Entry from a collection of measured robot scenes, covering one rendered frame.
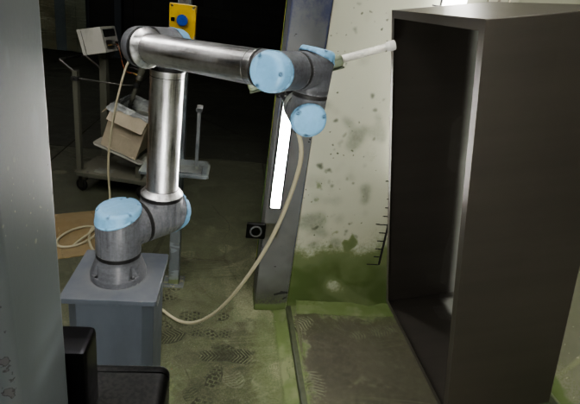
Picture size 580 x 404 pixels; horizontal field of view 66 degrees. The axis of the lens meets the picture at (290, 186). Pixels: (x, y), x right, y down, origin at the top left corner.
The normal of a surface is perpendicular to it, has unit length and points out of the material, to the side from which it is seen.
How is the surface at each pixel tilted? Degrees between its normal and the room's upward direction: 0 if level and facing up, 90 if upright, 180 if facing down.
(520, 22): 91
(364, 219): 90
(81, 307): 90
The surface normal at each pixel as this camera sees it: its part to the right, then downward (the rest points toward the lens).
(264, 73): -0.54, 0.24
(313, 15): 0.11, 0.39
